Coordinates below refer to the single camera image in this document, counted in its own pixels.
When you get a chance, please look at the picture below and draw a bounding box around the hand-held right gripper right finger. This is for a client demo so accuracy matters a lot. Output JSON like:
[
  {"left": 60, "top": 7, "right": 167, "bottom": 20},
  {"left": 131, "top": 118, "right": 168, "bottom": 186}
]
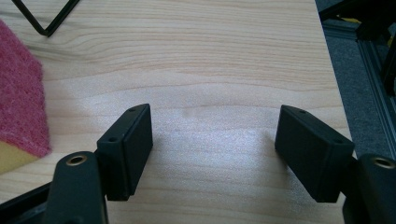
[{"left": 274, "top": 104, "right": 396, "bottom": 224}]

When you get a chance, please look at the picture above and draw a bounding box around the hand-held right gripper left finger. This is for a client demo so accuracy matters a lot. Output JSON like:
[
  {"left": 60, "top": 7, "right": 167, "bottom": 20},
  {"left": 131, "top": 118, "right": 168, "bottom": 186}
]
[{"left": 43, "top": 103, "right": 154, "bottom": 224}]

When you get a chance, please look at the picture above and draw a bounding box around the red and yellow sponge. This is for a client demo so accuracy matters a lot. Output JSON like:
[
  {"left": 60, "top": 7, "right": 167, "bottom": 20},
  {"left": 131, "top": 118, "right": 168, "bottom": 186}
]
[{"left": 0, "top": 20, "right": 52, "bottom": 175}]

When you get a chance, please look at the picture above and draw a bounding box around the black wire rack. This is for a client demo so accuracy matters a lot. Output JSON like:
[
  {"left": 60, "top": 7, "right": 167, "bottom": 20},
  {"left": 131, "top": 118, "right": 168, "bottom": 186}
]
[{"left": 11, "top": 0, "right": 80, "bottom": 37}]

